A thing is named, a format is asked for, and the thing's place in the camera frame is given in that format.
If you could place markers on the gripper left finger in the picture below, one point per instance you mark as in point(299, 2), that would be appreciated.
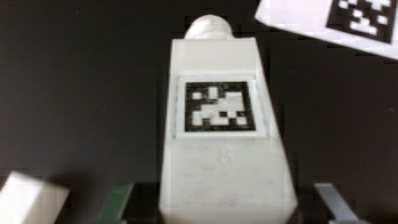
point(131, 206)

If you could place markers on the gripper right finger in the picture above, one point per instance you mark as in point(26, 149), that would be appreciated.
point(324, 208)

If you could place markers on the white table leg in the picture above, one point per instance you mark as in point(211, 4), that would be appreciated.
point(227, 181)

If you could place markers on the white U-shaped obstacle fence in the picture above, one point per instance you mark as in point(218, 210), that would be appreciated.
point(33, 199)

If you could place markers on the white marker base plate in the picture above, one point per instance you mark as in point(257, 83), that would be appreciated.
point(353, 22)

